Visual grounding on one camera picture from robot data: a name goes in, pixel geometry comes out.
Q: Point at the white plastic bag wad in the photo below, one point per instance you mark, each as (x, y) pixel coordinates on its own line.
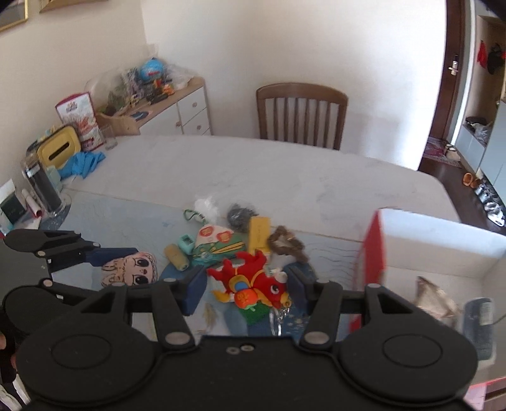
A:
(205, 205)

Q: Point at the silver crumpled wrapper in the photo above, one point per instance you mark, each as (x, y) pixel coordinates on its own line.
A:
(433, 298)

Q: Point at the blue gloves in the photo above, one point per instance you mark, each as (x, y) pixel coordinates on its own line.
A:
(83, 162)

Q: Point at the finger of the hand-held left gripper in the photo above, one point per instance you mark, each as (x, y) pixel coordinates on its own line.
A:
(67, 290)
(114, 256)

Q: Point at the gold picture frame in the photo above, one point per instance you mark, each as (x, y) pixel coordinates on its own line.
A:
(12, 12)

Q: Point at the slate blue pouch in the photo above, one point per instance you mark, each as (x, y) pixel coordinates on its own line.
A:
(480, 328)

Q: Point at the row of shoes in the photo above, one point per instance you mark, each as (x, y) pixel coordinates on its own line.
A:
(490, 201)

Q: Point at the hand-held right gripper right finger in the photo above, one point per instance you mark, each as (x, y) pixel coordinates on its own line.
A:
(296, 290)

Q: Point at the patterned doormat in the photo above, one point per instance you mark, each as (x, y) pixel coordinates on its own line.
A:
(438, 152)

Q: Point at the brown door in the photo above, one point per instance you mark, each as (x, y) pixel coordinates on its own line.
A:
(454, 91)

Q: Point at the red hanging ornament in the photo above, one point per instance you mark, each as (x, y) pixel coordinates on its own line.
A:
(482, 53)

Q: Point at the clear plastic bag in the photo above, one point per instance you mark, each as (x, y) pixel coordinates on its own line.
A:
(106, 85)

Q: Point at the small teal device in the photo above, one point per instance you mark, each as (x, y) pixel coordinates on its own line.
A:
(185, 243)

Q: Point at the blue printed mat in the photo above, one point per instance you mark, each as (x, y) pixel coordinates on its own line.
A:
(130, 221)

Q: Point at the cartoon face plush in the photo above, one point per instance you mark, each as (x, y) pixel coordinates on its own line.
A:
(130, 268)

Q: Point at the red and white carton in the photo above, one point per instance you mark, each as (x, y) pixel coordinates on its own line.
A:
(79, 114)

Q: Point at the black hanging hat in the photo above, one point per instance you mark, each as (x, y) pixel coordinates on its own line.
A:
(496, 59)

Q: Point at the red plush fish toy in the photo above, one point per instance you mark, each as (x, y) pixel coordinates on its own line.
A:
(253, 282)

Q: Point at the clear glass cup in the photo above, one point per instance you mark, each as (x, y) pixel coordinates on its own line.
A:
(108, 136)

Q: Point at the wooden chair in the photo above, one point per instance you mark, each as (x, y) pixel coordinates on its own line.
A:
(300, 110)

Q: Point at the dark steel wool scrubber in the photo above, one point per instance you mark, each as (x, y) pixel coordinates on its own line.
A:
(239, 215)

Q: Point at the white and green plush sachet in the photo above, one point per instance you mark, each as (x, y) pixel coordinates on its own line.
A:
(215, 237)

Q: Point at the red and white cardboard box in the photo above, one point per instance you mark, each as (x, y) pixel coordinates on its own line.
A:
(435, 245)

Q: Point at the dark green box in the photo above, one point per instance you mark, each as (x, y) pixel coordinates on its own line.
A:
(12, 209)

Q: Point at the grey plastic bag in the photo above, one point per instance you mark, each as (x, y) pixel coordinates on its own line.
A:
(483, 132)

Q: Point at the yellow bar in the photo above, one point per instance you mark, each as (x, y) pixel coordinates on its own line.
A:
(259, 233)

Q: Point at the white tube with red cap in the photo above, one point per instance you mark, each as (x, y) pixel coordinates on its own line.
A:
(31, 201)

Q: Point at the orange slippers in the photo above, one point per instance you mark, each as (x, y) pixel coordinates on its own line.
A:
(470, 180)

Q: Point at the white sideboard with wooden top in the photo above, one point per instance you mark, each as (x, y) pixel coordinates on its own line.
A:
(189, 110)

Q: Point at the clear jar with black contents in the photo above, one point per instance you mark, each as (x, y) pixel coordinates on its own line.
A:
(41, 181)

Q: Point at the black bag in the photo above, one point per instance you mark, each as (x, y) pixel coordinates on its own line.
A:
(474, 120)

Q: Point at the yellow thread spool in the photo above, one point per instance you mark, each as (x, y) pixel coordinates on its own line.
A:
(176, 257)

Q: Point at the yellow tissue box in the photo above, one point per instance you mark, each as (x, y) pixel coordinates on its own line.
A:
(59, 150)

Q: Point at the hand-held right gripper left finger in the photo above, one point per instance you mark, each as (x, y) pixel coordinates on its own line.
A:
(194, 290)

